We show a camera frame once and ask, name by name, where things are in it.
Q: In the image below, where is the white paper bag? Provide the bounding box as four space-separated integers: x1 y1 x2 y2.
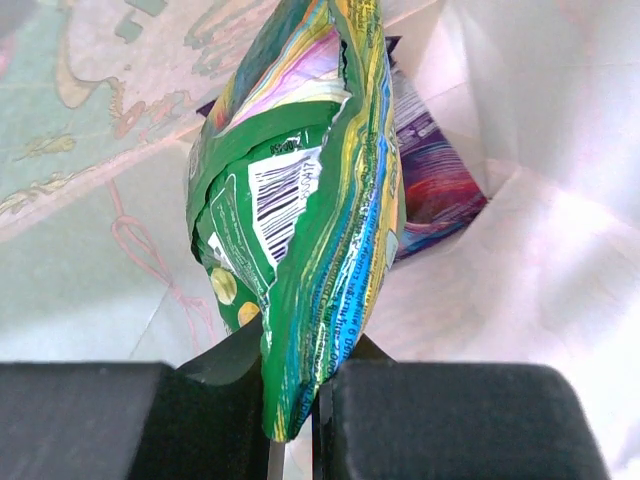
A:
1 1 639 479

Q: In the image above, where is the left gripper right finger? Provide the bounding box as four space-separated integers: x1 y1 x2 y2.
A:
312 338 609 479

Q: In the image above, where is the green lime snack packet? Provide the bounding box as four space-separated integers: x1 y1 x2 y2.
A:
186 1 405 442

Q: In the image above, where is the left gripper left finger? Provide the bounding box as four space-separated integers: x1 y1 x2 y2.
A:
1 320 284 479

